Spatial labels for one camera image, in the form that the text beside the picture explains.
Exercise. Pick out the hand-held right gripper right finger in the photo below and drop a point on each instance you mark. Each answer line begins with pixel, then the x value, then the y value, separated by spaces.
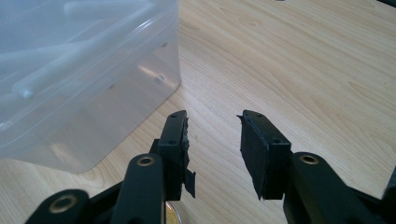
pixel 264 155

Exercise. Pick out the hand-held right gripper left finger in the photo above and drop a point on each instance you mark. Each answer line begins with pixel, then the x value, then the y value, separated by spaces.
pixel 174 155

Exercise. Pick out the clear plastic storage box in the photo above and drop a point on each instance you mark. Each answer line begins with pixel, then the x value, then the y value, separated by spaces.
pixel 77 77

